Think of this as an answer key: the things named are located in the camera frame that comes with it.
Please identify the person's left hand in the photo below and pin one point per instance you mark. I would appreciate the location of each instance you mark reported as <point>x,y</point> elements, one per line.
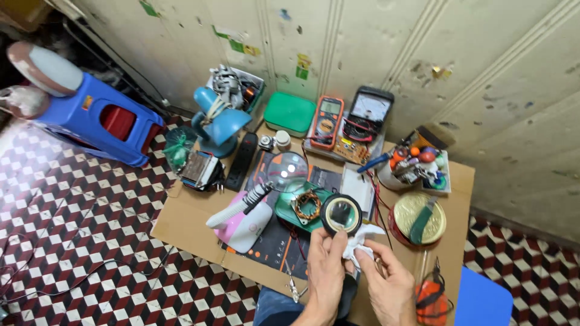
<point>324,276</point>

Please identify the person's right hand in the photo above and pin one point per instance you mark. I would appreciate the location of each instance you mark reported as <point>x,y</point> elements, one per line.
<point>389,289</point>

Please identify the white tissue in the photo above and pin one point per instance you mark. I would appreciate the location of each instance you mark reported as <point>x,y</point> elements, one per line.
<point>360,237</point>

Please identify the black round magnifier lens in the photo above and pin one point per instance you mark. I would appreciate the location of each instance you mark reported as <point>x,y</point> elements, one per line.
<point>340,213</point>

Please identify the silver metal tweezers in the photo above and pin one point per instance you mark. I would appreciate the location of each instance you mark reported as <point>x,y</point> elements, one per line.
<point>293,283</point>

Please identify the orange black hand tool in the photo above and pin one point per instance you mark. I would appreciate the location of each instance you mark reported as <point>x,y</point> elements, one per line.
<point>432,301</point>

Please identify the black orange work mat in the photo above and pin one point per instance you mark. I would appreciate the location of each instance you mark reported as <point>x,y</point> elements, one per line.
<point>276,247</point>

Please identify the person's blue jeans leg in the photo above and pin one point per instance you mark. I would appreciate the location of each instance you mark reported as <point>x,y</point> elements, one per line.
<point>276,308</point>

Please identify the copper wound stator coil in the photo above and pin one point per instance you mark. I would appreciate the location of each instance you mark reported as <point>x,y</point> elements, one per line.
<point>307,204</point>

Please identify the green plastic tray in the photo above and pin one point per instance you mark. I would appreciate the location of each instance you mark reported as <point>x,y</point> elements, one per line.
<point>285,210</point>

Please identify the red tin with gold lid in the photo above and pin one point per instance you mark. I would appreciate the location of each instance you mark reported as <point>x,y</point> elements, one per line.
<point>408,213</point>

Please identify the blue plastic seat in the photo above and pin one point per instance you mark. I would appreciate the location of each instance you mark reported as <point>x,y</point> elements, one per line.
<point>482,301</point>

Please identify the white flat plastic box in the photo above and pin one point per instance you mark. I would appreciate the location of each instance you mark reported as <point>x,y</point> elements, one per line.
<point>357,188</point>

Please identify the pink white magnifier lamp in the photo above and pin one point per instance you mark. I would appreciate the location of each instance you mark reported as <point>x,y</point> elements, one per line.
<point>242,224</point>

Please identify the white cup of tools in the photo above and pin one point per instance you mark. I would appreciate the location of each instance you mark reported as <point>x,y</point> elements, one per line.
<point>408,167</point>

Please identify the yellow circuit board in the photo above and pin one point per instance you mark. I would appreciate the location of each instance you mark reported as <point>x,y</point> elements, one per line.
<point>351,150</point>

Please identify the black power strip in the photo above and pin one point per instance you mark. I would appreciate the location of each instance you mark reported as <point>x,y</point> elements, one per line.
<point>242,160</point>

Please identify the small white jar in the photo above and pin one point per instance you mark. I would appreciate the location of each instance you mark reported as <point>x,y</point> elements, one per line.
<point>282,140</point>

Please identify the brown cardboard sheet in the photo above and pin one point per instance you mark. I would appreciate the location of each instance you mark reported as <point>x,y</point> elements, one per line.
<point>190,222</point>

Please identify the small silver metal part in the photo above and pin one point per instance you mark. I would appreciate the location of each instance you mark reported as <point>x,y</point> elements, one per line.
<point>267,143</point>

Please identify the orange digital multimeter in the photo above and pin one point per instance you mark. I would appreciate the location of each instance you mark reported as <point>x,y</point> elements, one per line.
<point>327,122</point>

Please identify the metal transformer with plug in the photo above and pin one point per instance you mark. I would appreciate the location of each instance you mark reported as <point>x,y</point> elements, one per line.
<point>201,171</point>

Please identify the green lidded plastic box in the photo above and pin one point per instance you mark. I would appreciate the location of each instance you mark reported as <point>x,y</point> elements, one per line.
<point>290,112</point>

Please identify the black analog multimeter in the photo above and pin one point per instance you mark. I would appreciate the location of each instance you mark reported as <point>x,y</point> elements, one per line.
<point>369,111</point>

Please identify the blue desk lamp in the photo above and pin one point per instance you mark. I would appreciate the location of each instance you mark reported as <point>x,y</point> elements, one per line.
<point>220,122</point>

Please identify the green plastic bag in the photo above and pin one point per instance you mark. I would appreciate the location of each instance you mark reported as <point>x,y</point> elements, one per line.
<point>179,147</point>

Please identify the white box of motor parts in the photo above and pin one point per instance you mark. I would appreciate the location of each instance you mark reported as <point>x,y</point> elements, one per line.
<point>240,88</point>

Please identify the blue plastic stool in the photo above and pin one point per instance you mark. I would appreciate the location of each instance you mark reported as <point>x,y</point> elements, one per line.
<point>86,120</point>

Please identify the grey pink fan base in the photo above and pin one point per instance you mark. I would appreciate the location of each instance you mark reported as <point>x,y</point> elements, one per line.
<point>47,68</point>

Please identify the pink dusty plastic part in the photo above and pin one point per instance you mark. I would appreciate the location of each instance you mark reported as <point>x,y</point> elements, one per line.
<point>22,102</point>

